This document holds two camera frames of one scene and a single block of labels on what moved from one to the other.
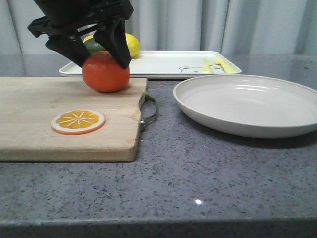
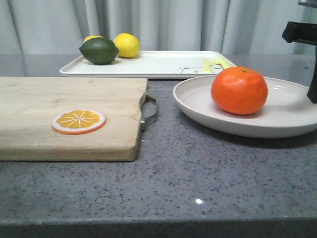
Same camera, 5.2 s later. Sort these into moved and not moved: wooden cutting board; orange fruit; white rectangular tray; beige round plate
Moved: orange fruit
Not moved: wooden cutting board; white rectangular tray; beige round plate
